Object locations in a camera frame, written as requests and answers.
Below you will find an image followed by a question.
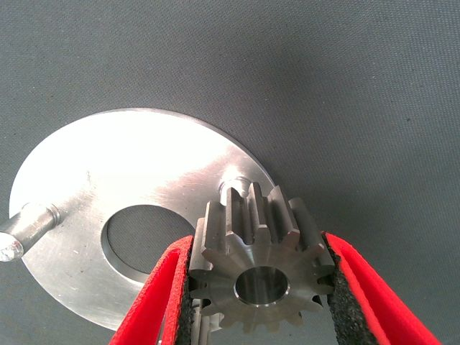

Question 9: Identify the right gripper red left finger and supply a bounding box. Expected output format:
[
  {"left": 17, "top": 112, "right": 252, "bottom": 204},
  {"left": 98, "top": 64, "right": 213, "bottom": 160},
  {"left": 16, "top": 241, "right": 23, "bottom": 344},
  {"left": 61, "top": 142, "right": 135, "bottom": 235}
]
[{"left": 109, "top": 234, "right": 196, "bottom": 345}]

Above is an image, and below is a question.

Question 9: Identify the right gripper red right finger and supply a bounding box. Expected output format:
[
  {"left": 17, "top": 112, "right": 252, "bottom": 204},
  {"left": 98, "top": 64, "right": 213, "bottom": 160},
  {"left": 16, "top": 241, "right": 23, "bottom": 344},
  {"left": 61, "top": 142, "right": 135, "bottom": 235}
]
[{"left": 321, "top": 231, "right": 443, "bottom": 345}]

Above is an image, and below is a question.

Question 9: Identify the small steel planetary gear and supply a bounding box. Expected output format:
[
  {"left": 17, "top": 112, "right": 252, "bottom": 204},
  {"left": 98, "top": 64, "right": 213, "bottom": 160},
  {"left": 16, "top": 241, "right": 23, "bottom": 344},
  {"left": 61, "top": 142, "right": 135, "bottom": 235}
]
[{"left": 188, "top": 181, "right": 338, "bottom": 335}]

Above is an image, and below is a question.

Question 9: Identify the round metal carrier plate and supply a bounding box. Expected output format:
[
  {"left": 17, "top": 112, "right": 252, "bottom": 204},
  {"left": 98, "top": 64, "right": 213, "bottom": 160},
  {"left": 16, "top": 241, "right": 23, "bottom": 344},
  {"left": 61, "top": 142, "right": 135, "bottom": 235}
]
[{"left": 0, "top": 106, "right": 277, "bottom": 345}]

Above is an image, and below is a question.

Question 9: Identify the dark grey table cloth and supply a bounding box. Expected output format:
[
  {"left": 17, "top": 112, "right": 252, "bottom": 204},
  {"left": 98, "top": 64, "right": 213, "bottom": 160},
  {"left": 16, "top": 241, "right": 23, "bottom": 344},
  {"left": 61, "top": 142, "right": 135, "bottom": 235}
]
[{"left": 0, "top": 0, "right": 460, "bottom": 345}]

